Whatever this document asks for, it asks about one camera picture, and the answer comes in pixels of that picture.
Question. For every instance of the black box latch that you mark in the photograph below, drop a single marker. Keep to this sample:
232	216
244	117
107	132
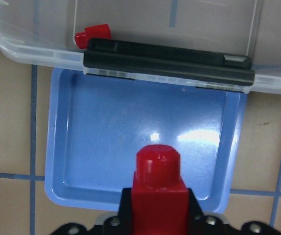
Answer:
207	66

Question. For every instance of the blue plastic tray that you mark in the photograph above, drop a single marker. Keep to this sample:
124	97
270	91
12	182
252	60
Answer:
97	124

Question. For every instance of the red block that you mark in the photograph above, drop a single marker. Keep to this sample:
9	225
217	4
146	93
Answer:
159	195
101	31

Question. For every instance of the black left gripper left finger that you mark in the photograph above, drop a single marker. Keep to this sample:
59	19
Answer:
125	206

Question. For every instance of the clear plastic storage box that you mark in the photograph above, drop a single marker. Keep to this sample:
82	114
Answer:
42	32

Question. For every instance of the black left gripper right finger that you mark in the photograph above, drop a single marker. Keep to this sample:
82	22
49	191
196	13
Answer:
194	209

